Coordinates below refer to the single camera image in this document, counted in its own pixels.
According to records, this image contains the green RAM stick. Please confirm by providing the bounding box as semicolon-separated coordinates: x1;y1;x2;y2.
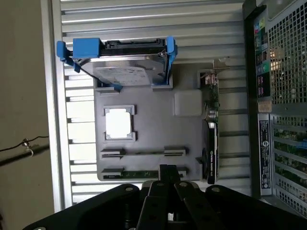
103;169;185;180

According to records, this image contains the black graphics card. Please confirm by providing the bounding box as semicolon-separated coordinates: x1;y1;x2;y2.
200;59;231;185

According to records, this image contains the grey parts rack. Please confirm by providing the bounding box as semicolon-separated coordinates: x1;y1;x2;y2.
92;61;220;183

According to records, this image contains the silver CPU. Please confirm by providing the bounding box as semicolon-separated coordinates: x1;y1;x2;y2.
105;111;133;139

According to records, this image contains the white label on case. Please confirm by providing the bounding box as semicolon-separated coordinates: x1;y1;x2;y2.
258;113;273;196

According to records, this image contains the white square pad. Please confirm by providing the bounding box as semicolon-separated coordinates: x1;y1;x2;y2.
174;89;203;117

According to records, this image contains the black PC case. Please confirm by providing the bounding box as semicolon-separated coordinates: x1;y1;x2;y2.
241;0;307;213

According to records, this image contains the hard disk with blue bracket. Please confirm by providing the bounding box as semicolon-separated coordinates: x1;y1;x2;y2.
56;36;179;93

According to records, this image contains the thin black cable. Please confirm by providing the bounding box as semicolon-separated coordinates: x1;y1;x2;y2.
0;135;49;152

